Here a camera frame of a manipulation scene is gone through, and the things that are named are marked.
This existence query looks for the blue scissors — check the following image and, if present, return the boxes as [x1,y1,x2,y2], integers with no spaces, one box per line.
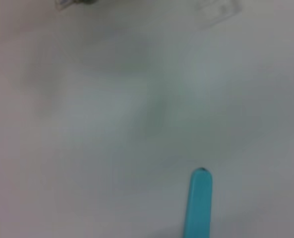
[183,167,215,238]

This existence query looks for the clear plastic ruler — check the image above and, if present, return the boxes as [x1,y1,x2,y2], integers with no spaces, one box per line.
[193,0,243,28]

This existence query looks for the silver ballpoint pen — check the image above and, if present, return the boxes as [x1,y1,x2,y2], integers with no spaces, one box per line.
[55,0,98,12]

